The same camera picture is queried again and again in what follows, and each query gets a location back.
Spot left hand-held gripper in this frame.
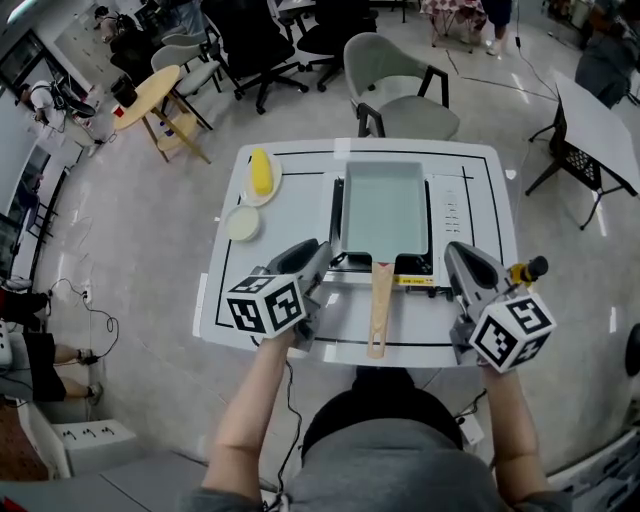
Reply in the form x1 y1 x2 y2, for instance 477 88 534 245
226 238 335 352

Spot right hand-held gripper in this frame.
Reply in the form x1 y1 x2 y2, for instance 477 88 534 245
443 241 558 374

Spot black induction cooktop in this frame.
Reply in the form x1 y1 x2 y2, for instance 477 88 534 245
327 171 466 296

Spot person's left forearm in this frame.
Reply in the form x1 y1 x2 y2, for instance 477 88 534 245
201 329 297 503

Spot person's right forearm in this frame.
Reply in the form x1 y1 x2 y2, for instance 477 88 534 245
481 367 550 503

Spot small cream dish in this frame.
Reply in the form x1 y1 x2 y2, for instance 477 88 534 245
224 205 264 243

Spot black yellow cylindrical connector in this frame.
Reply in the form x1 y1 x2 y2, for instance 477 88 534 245
508 255 550 285

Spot yellow omelette on plate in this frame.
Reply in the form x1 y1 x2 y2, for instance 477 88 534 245
241 149 284 209

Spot yellow corn cob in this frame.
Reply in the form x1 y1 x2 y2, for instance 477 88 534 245
249 147 274 197

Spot person's black shorts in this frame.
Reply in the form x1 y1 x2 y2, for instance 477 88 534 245
299 372 465 462

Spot white power adapter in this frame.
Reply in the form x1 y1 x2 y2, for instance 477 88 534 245
456 413 487 447

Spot white folding table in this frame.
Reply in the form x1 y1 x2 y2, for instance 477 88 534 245
524 69 640 232

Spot person's grey shirt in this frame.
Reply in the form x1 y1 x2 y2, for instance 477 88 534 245
187 417 574 512

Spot black office chair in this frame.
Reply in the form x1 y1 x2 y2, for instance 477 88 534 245
296 0 382 93
198 0 310 115

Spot round wooden side table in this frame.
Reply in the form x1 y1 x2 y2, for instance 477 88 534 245
111 64 214 165

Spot light grey chair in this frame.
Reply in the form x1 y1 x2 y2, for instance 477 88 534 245
150 32 224 97

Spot checkered cloth folding chair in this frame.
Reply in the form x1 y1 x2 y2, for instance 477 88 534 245
418 0 489 50

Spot white storage box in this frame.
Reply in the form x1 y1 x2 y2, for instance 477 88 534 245
48 418 140 477

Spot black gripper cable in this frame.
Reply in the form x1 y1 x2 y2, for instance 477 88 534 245
276 358 305 503

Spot grey chair with black frame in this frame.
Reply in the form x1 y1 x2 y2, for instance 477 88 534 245
343 31 462 142

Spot black floor cable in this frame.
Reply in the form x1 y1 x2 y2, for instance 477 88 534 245
48 276 122 362

